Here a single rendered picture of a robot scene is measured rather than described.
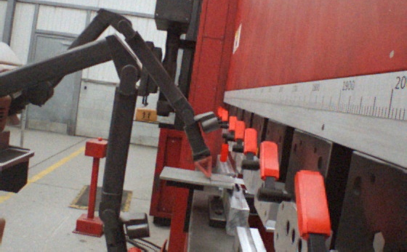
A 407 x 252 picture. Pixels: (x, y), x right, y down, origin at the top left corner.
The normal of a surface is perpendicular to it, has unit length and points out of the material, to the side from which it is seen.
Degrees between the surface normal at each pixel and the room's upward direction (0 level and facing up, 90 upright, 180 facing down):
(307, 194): 39
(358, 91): 90
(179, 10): 90
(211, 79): 90
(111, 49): 100
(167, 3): 90
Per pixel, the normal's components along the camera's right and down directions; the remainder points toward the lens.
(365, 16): -0.99, -0.14
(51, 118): 0.06, 0.06
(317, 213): 0.11, -0.73
